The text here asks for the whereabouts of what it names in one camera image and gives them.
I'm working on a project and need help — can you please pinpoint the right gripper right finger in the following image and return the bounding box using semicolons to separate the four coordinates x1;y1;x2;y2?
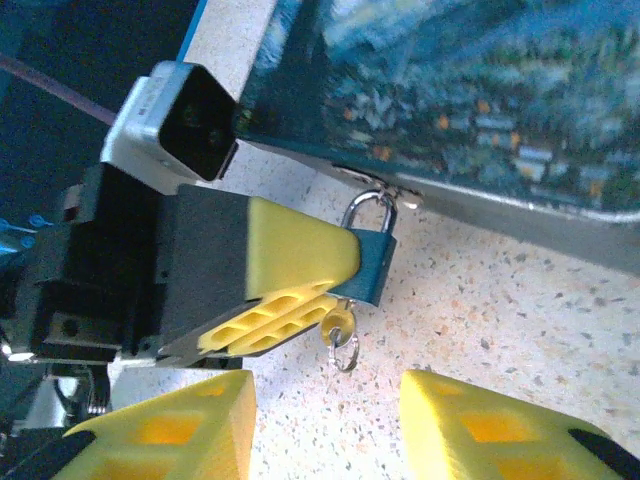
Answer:
398;368;640;480

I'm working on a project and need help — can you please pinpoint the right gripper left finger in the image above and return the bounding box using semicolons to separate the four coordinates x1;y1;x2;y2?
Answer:
0;368;258;480

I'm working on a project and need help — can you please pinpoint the small key with yellow head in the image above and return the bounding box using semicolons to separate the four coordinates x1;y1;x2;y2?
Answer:
319;298;359;348

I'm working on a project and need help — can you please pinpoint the silver key ring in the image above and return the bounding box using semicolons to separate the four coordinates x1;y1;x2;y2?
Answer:
326;327;362;374

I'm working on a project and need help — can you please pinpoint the small blue padlock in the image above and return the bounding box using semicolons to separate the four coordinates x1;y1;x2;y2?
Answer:
331;188;400;308

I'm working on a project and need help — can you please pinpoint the starry night print tin box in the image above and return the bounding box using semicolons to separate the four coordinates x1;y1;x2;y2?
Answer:
233;0;640;278

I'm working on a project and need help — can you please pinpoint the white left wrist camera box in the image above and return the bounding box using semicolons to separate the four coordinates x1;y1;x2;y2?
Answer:
101;60;240;196

